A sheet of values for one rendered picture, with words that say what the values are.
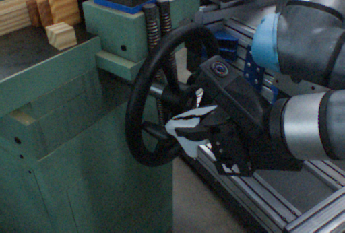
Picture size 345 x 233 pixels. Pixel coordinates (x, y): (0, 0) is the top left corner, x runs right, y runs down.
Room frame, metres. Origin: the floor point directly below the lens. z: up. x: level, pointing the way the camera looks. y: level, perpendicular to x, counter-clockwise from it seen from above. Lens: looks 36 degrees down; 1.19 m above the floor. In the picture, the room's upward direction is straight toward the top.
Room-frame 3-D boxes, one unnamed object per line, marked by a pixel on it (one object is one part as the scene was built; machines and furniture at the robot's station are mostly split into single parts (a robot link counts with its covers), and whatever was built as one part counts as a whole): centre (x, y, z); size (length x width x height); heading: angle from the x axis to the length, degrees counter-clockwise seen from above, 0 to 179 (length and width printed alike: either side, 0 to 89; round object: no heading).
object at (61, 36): (0.59, 0.21, 0.92); 0.04 x 0.04 x 0.03; 44
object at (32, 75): (0.71, 0.15, 0.87); 0.61 x 0.30 x 0.06; 144
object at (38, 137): (0.82, 0.36, 0.76); 0.57 x 0.45 x 0.09; 54
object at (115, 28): (0.66, 0.08, 0.92); 0.15 x 0.13 x 0.09; 144
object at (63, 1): (0.72, 0.19, 0.94); 0.17 x 0.02 x 0.07; 144
